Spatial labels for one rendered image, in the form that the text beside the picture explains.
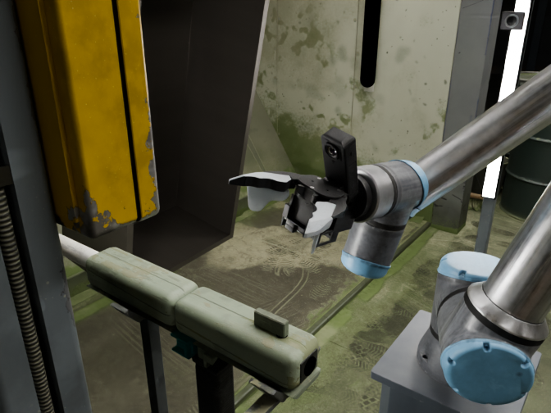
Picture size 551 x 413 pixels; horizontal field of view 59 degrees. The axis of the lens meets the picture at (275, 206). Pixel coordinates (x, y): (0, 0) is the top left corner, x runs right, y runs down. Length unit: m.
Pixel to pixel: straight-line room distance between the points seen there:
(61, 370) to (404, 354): 0.99
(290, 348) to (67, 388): 0.18
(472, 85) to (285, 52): 1.36
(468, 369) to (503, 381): 0.06
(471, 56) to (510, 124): 2.23
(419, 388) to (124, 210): 0.96
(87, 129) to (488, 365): 0.80
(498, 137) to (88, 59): 0.78
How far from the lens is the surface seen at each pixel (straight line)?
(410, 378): 1.21
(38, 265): 0.34
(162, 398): 0.69
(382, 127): 3.43
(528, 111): 0.96
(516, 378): 0.97
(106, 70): 0.30
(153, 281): 0.56
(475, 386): 0.99
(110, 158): 0.31
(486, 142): 0.96
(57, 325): 0.36
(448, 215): 3.42
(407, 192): 0.83
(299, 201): 0.71
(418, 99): 3.30
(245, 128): 1.96
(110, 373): 2.19
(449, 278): 1.10
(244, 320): 0.48
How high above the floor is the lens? 1.43
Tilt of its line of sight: 23 degrees down
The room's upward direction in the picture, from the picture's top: straight up
